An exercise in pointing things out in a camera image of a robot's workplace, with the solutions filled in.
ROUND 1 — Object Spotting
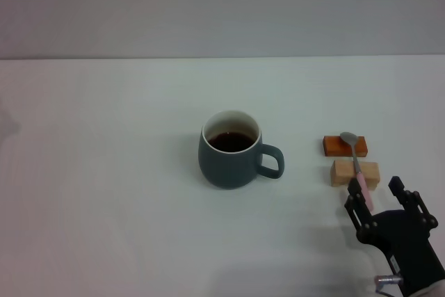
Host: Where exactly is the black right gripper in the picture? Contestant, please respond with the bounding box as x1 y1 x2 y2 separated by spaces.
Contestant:
343 176 445 297

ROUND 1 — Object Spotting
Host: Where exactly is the pink handled metal spoon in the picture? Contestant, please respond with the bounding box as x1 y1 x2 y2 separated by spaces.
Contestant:
339 131 375 211

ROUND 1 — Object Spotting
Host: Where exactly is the grey ceramic cup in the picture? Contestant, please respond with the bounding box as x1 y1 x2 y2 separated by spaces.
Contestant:
197 109 285 191

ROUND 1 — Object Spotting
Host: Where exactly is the light wooden arch block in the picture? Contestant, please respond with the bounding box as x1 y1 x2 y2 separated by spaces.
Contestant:
329 159 380 190

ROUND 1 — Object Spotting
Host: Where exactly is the orange-brown wooden block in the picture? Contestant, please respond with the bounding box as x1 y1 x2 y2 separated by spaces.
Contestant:
322 135 369 157

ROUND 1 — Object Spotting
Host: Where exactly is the dark coffee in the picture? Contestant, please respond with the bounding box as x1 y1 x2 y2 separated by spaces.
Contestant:
208 131 256 153

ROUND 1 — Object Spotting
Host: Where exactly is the grey cable with silver connectors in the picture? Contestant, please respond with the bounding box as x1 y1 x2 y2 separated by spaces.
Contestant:
373 275 404 297

